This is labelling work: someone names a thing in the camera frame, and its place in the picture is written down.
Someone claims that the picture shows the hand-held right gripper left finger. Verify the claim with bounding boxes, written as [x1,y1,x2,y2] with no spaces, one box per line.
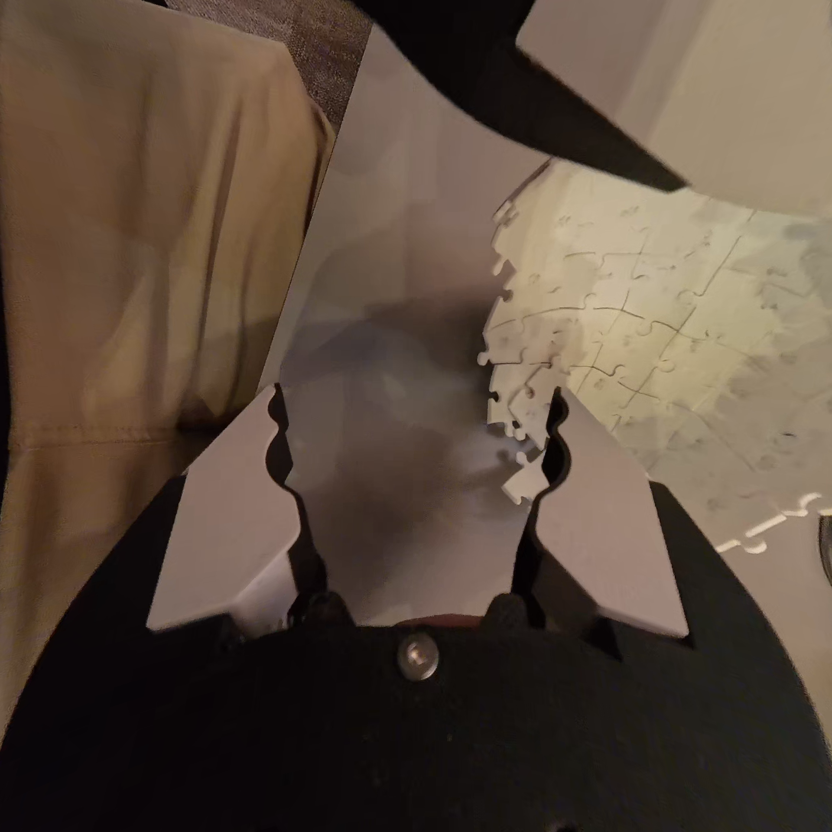
[146,383,327,631]

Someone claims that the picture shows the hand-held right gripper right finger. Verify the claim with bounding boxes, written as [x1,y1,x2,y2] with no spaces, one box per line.
[510,388,690,639]

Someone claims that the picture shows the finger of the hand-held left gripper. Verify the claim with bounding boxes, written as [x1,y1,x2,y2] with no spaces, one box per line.
[517,0,832,214]

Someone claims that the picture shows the joined white puzzle piece pair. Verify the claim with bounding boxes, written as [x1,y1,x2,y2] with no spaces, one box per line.
[499,448,553,506]

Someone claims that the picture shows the partly built puzzle ball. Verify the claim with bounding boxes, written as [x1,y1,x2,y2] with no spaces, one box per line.
[478,159,832,555]

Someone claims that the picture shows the person's beige trousers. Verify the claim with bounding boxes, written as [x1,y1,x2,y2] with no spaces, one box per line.
[0,0,337,716]

